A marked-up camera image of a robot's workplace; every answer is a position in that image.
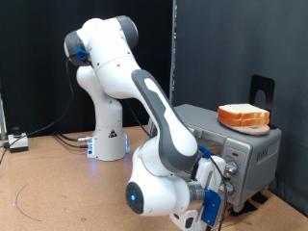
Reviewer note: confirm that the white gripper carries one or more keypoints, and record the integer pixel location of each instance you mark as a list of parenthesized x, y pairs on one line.
[(211, 173)]

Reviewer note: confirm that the silver oven knob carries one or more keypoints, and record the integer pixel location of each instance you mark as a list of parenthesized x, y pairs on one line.
[(231, 167), (228, 188)]

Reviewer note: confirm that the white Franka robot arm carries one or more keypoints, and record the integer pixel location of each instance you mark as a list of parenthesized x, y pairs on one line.
[(112, 64)]

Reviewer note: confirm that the silver toaster oven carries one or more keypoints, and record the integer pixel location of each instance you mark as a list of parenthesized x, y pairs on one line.
[(256, 154)]

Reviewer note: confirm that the wooden block base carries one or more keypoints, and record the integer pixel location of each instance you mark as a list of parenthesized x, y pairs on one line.
[(228, 208)]

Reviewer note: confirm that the black foam pad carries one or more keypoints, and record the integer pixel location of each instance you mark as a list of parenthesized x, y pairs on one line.
[(247, 208), (260, 198)]

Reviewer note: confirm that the black metal bookend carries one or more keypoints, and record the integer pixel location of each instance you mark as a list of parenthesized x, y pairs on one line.
[(254, 82)]

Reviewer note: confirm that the vertical aluminium pole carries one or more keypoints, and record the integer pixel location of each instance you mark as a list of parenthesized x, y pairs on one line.
[(173, 48)]

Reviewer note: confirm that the grey emergency stop box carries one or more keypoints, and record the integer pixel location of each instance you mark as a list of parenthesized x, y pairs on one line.
[(18, 142)]

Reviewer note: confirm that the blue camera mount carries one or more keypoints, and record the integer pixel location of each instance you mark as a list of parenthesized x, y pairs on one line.
[(211, 207)]

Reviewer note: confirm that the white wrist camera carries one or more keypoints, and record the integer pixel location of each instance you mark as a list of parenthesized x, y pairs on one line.
[(186, 221)]

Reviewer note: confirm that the metal frame leg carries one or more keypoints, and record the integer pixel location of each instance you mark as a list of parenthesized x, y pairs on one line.
[(2, 122)]

